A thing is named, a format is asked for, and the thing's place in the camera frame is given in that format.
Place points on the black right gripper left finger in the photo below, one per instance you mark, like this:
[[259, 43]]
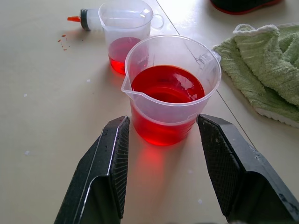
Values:
[[98, 172]]

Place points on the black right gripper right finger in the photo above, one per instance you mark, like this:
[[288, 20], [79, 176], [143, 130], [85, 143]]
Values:
[[247, 177]]

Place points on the beaker with red liquid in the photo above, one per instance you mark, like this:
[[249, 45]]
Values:
[[163, 98], [121, 35]]

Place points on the green terry cloth towel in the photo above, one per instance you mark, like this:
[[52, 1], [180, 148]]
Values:
[[264, 70]]

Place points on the squeeze bottle with orange tip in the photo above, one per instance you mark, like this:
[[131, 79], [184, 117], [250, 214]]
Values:
[[90, 19]]

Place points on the black object with red rim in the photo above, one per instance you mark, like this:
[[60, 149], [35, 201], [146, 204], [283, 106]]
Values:
[[243, 5]]

